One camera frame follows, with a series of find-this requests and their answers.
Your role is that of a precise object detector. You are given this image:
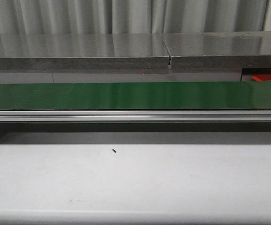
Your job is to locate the right grey countertop slab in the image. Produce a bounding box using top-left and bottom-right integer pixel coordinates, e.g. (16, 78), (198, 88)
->
(163, 31), (271, 69)

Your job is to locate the red plastic tray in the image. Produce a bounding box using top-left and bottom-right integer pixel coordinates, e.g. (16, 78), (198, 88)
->
(251, 74), (271, 82)

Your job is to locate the aluminium conveyor side rail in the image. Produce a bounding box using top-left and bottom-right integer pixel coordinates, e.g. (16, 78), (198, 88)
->
(0, 110), (271, 123)

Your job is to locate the grey countertop slab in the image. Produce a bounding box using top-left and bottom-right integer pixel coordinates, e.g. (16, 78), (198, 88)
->
(0, 34), (170, 70)
(163, 31), (271, 69)

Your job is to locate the left grey countertop slab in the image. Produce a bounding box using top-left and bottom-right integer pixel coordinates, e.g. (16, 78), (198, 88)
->
(0, 34), (170, 70)

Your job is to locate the grey pleated curtain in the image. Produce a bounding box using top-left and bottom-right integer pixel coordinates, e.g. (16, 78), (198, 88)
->
(0, 0), (269, 34)

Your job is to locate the green conveyor belt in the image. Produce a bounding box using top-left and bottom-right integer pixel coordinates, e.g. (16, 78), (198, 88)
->
(0, 82), (271, 110)

